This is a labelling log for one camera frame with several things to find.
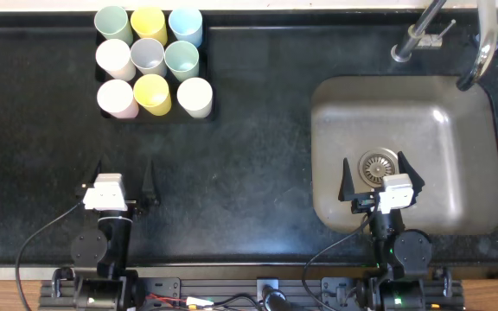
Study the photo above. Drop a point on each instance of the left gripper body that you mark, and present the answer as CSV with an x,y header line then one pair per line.
x,y
134,206

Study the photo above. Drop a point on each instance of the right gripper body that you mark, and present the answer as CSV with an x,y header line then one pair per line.
x,y
365,203

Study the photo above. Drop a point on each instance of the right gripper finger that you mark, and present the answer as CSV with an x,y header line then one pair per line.
x,y
410,166
346,185

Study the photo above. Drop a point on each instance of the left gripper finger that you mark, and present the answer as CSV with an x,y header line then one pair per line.
x,y
88,183
150,188

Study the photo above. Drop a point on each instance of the pink cup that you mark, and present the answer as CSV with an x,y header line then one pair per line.
x,y
117,98

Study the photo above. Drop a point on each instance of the yellow cup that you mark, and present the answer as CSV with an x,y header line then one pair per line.
x,y
152,94
148,23

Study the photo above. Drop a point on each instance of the white cup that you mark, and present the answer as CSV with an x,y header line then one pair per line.
x,y
115,59
195,97

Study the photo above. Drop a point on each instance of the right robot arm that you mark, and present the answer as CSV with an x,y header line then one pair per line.
x,y
412,249

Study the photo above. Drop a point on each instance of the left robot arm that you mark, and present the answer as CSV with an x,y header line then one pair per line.
x,y
89,249

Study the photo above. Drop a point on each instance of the steel sink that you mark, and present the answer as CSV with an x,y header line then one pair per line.
x,y
448,151

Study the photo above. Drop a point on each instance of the black tray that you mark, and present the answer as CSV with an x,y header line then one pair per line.
x,y
174,114

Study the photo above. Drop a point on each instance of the grey cup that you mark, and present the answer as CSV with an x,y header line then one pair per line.
x,y
148,58

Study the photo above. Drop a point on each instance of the green cup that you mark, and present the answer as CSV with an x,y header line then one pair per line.
x,y
182,61
113,23

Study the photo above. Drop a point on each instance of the steel tap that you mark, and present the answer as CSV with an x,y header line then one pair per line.
x,y
487,43

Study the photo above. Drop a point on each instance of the blue cup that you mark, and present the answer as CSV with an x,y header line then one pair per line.
x,y
185,27

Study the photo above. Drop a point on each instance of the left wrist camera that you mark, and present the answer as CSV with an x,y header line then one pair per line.
x,y
105,193

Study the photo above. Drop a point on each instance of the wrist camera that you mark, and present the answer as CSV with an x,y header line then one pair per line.
x,y
397,193
105,193

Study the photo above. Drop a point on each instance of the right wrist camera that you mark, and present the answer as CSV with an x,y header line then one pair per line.
x,y
397,193

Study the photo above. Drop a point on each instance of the mounting rail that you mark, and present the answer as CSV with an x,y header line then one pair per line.
x,y
223,291

